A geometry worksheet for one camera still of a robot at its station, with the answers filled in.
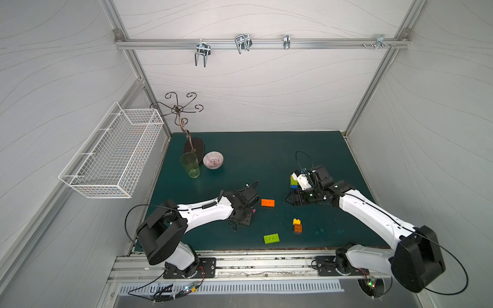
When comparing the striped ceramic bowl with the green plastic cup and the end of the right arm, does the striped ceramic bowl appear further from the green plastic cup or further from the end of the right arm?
the end of the right arm

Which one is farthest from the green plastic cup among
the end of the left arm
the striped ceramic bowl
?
the end of the left arm

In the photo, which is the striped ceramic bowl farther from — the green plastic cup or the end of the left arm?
the end of the left arm

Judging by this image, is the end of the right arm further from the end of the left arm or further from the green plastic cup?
the green plastic cup

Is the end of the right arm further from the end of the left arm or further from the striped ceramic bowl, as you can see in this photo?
the striped ceramic bowl

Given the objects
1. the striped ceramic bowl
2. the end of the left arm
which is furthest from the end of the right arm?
the striped ceramic bowl
